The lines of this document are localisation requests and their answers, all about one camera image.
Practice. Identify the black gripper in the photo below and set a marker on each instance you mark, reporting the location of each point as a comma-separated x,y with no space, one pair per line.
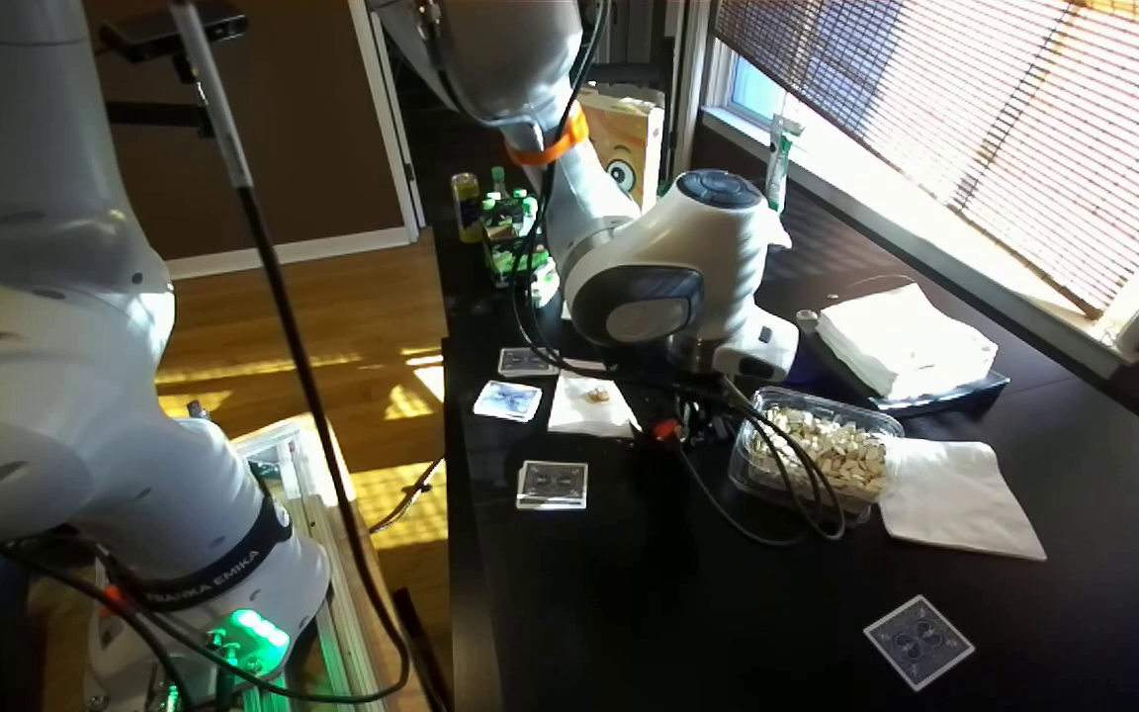
689,401

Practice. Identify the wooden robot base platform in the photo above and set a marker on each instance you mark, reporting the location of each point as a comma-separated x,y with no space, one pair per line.
334,460

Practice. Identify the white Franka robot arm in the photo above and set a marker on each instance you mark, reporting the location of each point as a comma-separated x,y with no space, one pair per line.
40,369

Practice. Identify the white napkin with crumbs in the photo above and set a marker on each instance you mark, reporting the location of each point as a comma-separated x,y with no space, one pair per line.
591,406

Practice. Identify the clear plastic snack container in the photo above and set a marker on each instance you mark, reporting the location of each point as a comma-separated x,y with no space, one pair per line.
861,460

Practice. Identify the green and white device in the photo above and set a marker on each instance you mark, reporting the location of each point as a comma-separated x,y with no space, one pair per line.
544,284

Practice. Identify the green capped bottle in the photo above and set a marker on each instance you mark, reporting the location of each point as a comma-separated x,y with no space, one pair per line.
527,218
513,261
499,198

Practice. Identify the stack of white napkins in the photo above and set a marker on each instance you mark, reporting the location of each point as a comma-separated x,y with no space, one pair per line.
908,342

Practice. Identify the white spray bottle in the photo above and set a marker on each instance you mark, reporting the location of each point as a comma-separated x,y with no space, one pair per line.
782,160

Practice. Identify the cardboard box with cartoon face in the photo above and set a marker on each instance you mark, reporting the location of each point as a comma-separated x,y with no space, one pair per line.
628,141

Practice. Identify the plain white flat napkin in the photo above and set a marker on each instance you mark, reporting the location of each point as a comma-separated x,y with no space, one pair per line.
958,500

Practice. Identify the green bottles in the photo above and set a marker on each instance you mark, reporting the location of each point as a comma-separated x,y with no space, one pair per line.
463,202

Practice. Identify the window blind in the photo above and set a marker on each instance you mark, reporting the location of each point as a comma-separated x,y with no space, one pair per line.
992,131

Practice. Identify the black camera on stand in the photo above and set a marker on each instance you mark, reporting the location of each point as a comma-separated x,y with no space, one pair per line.
147,34

